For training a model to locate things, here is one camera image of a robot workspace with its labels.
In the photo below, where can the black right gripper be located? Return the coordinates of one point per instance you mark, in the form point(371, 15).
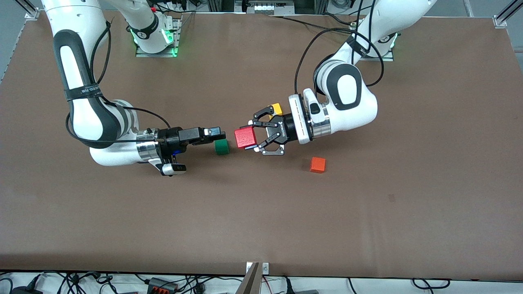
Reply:
point(170, 137)

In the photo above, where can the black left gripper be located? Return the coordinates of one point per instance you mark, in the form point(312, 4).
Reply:
point(285, 127)

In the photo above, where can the red cube block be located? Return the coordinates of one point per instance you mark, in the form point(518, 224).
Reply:
point(244, 138)

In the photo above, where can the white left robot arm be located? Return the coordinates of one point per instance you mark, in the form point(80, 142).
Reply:
point(355, 106)

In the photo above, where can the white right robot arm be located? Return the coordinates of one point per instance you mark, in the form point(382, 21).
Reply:
point(81, 118)

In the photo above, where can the green cube block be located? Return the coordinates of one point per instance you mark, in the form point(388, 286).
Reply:
point(221, 148)

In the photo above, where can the yellow cube block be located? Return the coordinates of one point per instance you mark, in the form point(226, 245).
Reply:
point(278, 108)

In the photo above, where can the orange cube block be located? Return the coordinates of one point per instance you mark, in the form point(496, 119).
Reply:
point(317, 165)

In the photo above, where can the metal box with white connectors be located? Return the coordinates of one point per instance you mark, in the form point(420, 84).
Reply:
point(265, 7)

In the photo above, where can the black power plug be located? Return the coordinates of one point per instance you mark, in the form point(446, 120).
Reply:
point(288, 286)

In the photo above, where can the black connector with orange levers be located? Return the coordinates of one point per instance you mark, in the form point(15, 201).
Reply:
point(161, 285)

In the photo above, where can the black power adapter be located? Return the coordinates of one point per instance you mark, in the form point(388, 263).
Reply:
point(24, 290)

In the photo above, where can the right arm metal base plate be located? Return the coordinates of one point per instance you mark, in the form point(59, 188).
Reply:
point(157, 54)

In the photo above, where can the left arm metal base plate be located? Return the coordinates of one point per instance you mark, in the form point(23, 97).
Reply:
point(380, 59)

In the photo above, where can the small white metal bracket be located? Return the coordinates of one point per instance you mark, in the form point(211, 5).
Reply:
point(265, 268)

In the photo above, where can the grey camera stand strut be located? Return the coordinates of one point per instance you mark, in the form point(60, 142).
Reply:
point(250, 281)

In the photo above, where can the aluminium frame profile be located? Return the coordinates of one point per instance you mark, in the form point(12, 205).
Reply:
point(30, 13)
point(500, 20)

